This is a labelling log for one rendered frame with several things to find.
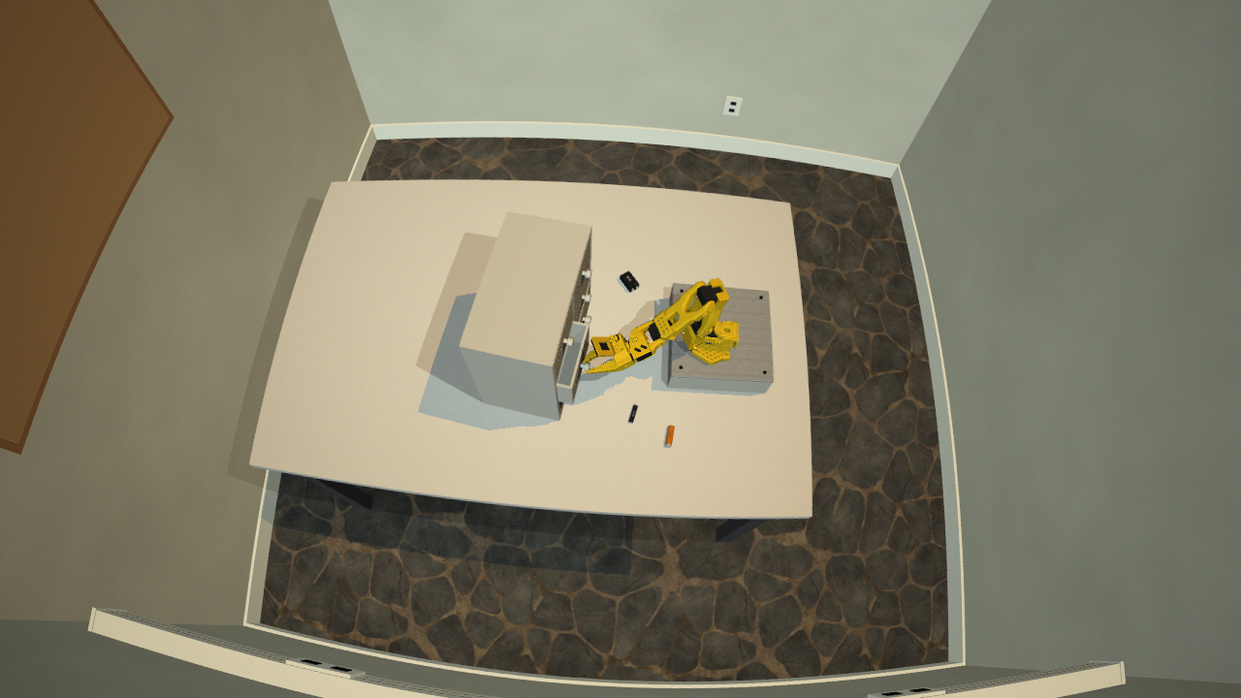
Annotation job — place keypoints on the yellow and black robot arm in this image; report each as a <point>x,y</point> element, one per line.
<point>710,298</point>

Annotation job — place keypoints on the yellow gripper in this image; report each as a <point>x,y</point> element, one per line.
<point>614,345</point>

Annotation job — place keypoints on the dark brown chest of drawers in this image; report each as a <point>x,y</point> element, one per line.
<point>511,337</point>

